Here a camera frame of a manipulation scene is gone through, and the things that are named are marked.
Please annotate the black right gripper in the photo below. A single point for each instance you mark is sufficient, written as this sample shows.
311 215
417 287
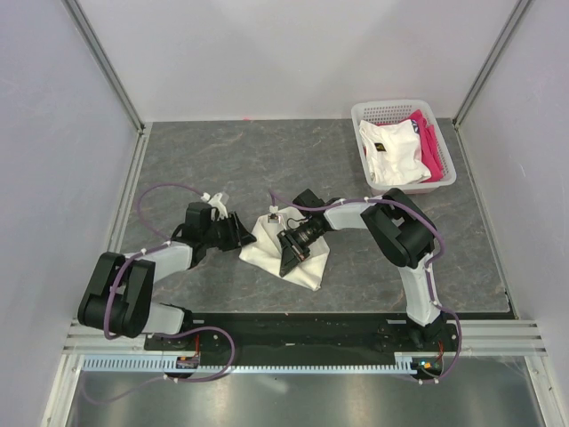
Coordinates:
292 253

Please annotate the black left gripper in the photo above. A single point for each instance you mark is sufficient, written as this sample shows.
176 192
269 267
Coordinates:
238 236

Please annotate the cream cloth napkin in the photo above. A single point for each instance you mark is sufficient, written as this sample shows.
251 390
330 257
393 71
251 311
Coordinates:
270 252

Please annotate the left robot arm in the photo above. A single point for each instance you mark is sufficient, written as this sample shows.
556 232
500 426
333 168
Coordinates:
118 297

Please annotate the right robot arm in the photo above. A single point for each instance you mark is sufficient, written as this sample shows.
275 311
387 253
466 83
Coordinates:
403 233

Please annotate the white folded cloth in basket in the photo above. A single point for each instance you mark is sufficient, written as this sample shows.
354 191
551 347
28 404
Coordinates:
393 153

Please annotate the white plastic basket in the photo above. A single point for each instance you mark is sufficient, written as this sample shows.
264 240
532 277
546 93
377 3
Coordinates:
392 112

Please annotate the pink cloth in basket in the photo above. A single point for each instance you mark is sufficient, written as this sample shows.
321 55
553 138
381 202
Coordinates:
428 147

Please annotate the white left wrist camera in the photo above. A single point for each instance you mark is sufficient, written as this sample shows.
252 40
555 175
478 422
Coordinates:
219 202

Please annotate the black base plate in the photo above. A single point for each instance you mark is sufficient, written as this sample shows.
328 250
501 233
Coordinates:
308 338

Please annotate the light blue cable duct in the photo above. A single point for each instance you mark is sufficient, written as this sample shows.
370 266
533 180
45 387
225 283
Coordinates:
175 365

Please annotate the left aluminium frame post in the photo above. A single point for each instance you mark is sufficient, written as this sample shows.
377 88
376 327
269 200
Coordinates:
85 28

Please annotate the aluminium frame post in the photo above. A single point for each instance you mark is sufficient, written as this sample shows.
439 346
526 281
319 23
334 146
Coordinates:
85 28
499 47

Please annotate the right aluminium frame post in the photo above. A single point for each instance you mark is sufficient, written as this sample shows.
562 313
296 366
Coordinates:
499 47

